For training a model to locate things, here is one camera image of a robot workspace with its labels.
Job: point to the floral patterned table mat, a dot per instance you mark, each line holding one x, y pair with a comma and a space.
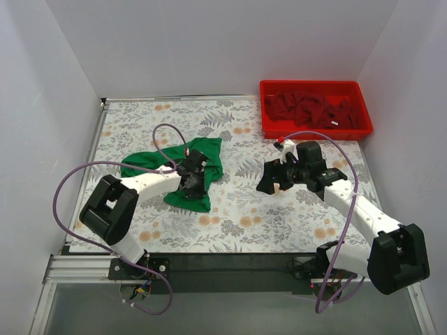
240, 218

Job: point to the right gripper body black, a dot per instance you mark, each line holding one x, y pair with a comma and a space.
276, 176

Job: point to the dark red t shirt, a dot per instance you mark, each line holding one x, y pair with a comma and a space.
311, 110

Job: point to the aluminium frame rail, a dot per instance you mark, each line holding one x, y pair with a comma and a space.
393, 267

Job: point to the red plastic bin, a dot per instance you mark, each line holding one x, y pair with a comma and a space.
335, 91

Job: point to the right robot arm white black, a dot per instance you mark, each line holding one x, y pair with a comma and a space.
382, 232

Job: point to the black front crossbar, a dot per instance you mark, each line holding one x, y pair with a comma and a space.
233, 272

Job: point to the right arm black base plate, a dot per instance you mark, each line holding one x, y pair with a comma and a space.
304, 268

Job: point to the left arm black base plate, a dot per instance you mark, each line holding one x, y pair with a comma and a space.
119, 270

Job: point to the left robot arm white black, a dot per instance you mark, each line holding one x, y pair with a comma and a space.
109, 210

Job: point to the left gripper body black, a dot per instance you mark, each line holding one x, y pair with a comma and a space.
195, 185

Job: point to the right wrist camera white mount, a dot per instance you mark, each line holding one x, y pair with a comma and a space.
284, 146

